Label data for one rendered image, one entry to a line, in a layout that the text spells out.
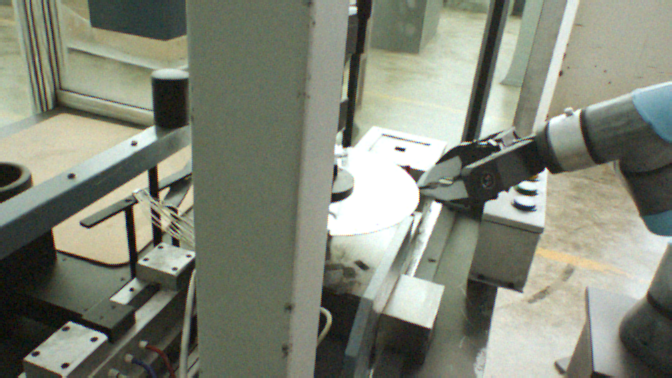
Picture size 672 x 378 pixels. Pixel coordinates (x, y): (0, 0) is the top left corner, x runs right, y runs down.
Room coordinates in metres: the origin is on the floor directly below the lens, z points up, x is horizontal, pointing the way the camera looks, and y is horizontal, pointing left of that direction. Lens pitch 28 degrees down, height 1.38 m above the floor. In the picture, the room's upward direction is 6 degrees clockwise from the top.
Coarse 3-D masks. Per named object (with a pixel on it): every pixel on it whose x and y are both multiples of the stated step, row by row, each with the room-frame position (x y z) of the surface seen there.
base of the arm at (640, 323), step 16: (640, 304) 0.77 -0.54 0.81; (656, 304) 0.74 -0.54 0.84; (624, 320) 0.78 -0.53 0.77; (640, 320) 0.74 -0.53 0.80; (656, 320) 0.73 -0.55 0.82; (624, 336) 0.75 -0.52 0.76; (640, 336) 0.73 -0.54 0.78; (656, 336) 0.71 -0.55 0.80; (640, 352) 0.71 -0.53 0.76; (656, 352) 0.70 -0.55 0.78; (656, 368) 0.69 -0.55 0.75
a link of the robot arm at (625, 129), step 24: (624, 96) 0.65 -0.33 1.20; (648, 96) 0.63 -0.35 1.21; (600, 120) 0.64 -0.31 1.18; (624, 120) 0.62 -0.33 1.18; (648, 120) 0.61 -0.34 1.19; (600, 144) 0.63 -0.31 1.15; (624, 144) 0.62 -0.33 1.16; (648, 144) 0.61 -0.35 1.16; (624, 168) 0.63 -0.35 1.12; (648, 168) 0.61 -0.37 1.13
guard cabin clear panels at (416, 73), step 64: (0, 0) 1.49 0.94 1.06; (64, 0) 1.57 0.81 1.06; (384, 0) 1.30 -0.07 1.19; (448, 0) 1.26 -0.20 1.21; (512, 0) 1.22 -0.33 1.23; (0, 64) 1.46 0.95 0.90; (64, 64) 1.58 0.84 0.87; (128, 64) 1.51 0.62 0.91; (384, 64) 1.29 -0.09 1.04; (448, 64) 1.25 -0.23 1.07; (512, 64) 1.21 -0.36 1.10; (384, 128) 1.28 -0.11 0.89; (448, 128) 1.24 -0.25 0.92
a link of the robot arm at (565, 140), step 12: (552, 120) 0.68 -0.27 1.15; (564, 120) 0.67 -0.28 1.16; (576, 120) 0.66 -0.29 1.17; (552, 132) 0.66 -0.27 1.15; (564, 132) 0.65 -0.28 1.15; (576, 132) 0.64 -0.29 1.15; (552, 144) 0.65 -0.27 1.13; (564, 144) 0.65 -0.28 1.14; (576, 144) 0.64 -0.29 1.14; (552, 156) 0.66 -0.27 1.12; (564, 156) 0.64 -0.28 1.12; (576, 156) 0.64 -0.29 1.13; (588, 156) 0.63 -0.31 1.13; (564, 168) 0.65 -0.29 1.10; (576, 168) 0.65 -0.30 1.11
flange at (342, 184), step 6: (342, 174) 0.86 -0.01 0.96; (348, 174) 0.86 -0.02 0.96; (336, 180) 0.83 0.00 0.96; (342, 180) 0.83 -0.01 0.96; (348, 180) 0.84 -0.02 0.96; (354, 180) 0.84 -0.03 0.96; (336, 186) 0.81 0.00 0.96; (342, 186) 0.81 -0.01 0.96; (348, 186) 0.82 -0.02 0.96; (354, 186) 0.84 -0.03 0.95; (336, 192) 0.79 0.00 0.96; (342, 192) 0.80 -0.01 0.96; (348, 192) 0.81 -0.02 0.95
